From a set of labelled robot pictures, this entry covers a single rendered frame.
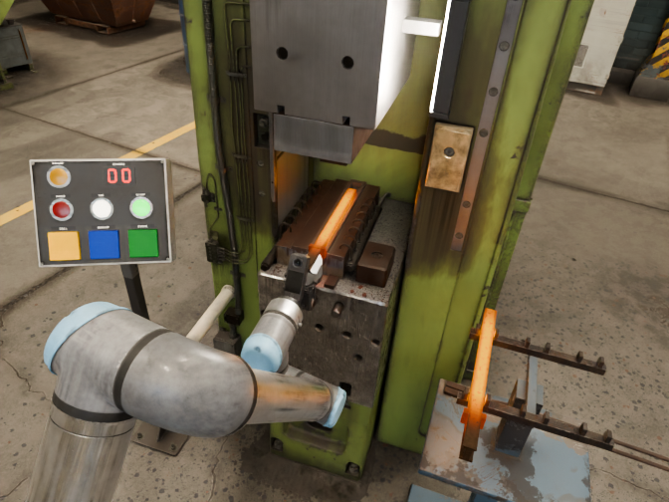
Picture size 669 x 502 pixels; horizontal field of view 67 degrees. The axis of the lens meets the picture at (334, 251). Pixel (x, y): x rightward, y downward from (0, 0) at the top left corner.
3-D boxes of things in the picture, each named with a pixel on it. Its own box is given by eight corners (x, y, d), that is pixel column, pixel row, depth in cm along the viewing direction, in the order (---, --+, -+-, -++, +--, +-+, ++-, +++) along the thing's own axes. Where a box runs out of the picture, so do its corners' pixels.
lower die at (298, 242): (342, 279, 142) (343, 254, 137) (276, 263, 147) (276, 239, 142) (377, 206, 175) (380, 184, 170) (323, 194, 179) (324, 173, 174)
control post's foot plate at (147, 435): (176, 459, 194) (173, 445, 189) (126, 442, 199) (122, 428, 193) (205, 413, 211) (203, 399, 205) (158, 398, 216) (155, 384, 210)
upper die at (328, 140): (350, 164, 121) (353, 126, 116) (274, 149, 126) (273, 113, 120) (389, 106, 154) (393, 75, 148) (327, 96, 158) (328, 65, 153)
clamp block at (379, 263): (384, 289, 140) (386, 270, 136) (354, 282, 142) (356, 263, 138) (393, 264, 149) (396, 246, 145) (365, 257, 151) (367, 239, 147)
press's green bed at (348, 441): (359, 485, 189) (371, 407, 161) (267, 454, 197) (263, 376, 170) (391, 375, 232) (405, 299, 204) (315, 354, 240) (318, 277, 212)
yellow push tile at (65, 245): (80, 260, 134) (78, 231, 132) (49, 261, 133) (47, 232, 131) (82, 259, 136) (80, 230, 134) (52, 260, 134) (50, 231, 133)
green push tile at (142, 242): (158, 256, 136) (156, 229, 135) (129, 258, 135) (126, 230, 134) (159, 256, 138) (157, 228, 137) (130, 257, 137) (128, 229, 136)
